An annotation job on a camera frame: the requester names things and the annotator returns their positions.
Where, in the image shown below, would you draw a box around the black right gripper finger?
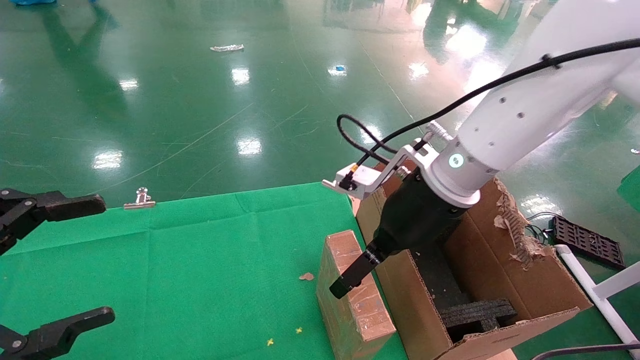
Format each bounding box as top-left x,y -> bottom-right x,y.
329,245 -> 388,300

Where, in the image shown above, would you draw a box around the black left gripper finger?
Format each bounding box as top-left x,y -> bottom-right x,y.
0,188 -> 107,256
0,306 -> 116,360

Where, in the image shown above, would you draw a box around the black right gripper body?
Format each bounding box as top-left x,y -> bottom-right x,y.
372,172 -> 468,256

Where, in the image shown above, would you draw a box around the small taped cardboard box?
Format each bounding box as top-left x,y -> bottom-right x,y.
316,230 -> 397,360

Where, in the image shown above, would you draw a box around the large open cardboard carton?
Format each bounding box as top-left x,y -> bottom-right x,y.
352,160 -> 593,360

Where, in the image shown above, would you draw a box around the black foam base sheet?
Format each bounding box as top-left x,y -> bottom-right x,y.
410,240 -> 473,313

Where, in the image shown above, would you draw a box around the green table cloth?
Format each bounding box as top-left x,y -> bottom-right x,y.
0,181 -> 408,360

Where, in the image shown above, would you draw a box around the black plastic grid tray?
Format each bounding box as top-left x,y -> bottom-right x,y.
550,215 -> 626,271

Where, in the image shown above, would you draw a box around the green fabric piece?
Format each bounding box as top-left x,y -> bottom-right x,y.
616,166 -> 640,212

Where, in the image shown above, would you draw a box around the grey camera mounting bracket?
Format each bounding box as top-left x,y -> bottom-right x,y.
345,144 -> 441,202

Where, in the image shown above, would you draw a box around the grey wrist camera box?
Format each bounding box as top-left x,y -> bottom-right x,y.
336,166 -> 383,191

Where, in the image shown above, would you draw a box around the silver cable connector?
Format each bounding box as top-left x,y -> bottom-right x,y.
422,121 -> 453,146

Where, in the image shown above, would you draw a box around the looped black sleeved cable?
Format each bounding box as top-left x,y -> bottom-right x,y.
336,114 -> 401,166

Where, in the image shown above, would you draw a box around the thin black wires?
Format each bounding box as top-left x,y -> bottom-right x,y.
525,211 -> 556,246

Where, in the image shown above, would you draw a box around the long black arm cable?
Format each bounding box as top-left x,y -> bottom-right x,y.
350,39 -> 640,173

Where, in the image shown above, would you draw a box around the white pipe frame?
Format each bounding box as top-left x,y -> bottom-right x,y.
554,244 -> 640,358

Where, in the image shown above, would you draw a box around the grey cable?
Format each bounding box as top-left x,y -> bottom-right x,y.
531,342 -> 640,360

